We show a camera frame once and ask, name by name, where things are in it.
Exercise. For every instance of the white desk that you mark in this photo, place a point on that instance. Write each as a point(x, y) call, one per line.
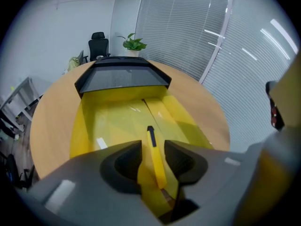
point(21, 95)

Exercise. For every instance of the potted plant in white pot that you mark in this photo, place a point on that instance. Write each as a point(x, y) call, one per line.
point(134, 43)

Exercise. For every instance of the black and yellow box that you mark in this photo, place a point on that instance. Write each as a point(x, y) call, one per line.
point(122, 116)

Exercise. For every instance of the yellow-green cloth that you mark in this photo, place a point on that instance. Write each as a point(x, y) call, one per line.
point(73, 63)

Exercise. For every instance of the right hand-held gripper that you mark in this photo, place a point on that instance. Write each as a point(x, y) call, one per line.
point(290, 91)

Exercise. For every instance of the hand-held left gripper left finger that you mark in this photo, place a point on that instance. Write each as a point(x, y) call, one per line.
point(94, 196)

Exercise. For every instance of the black office chair with logo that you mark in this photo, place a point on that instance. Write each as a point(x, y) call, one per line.
point(14, 173)

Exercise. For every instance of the black high-back office chair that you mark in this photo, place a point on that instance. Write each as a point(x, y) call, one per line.
point(98, 46)

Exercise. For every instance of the yellow utility knife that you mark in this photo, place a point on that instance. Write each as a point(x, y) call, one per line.
point(156, 159)

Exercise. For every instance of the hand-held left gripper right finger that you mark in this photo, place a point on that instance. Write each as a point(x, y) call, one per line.
point(211, 173)

